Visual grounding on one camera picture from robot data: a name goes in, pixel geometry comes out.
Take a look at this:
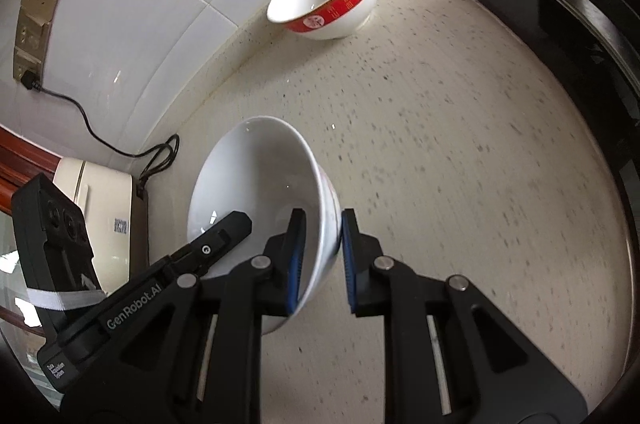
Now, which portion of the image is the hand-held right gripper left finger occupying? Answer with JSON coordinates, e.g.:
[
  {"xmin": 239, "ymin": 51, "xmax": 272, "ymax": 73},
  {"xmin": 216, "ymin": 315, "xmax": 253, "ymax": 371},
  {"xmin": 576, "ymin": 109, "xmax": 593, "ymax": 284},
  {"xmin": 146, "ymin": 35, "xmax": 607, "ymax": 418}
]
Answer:
[{"xmin": 62, "ymin": 207, "xmax": 307, "ymax": 424}]

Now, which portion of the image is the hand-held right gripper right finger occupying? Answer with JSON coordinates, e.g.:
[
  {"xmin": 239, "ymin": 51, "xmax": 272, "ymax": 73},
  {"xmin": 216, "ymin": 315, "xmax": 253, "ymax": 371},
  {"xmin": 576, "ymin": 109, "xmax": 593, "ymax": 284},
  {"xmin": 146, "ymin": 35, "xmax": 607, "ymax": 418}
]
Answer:
[{"xmin": 341, "ymin": 207, "xmax": 589, "ymax": 424}]

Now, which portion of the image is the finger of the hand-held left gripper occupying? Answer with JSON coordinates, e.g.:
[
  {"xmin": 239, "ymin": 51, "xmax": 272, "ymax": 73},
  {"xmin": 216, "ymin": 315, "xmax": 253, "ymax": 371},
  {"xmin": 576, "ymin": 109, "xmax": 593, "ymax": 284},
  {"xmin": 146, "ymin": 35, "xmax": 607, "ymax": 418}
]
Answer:
[{"xmin": 167, "ymin": 211, "xmax": 253, "ymax": 280}]

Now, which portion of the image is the cream rice cooker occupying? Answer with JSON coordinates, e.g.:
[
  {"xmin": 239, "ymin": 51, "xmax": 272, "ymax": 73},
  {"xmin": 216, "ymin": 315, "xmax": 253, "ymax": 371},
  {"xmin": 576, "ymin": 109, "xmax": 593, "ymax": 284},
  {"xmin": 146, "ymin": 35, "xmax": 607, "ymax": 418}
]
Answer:
[{"xmin": 52, "ymin": 157, "xmax": 151, "ymax": 300}]

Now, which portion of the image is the red-brown wooden frame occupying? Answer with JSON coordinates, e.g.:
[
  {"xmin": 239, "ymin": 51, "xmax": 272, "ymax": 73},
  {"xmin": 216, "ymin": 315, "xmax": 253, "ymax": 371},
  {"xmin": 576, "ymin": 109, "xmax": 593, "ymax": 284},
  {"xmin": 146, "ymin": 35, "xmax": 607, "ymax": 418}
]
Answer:
[{"xmin": 0, "ymin": 127, "xmax": 66, "ymax": 205}]

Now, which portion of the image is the black power cable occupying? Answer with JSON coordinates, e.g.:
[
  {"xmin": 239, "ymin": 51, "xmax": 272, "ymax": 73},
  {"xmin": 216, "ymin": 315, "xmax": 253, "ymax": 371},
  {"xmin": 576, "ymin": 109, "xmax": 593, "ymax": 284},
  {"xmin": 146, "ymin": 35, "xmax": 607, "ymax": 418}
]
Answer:
[{"xmin": 21, "ymin": 72, "xmax": 181, "ymax": 201}]

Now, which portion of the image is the gold wall socket panel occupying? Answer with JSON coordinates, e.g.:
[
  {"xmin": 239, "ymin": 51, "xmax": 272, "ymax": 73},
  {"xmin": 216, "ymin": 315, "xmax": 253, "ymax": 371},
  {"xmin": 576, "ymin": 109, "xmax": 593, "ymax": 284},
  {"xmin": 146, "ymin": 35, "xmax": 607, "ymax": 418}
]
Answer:
[{"xmin": 11, "ymin": 0, "xmax": 67, "ymax": 81}]

